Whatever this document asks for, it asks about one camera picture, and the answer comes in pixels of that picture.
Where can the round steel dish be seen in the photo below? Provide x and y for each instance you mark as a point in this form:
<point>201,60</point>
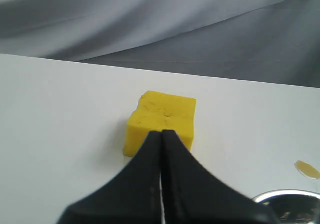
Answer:
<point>291,205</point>

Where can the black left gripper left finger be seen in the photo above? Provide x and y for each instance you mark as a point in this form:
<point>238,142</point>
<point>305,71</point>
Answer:
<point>132,196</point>

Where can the brown liquid spill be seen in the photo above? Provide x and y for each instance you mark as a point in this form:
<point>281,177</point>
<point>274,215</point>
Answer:
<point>307,169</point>

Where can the yellow sponge block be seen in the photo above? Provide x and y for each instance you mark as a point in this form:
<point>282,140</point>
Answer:
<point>158,111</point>

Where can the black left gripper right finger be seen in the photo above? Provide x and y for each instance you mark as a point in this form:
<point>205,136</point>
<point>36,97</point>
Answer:
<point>193,195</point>

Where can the grey fabric backdrop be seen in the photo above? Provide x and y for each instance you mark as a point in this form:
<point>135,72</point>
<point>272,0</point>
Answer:
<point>273,41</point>

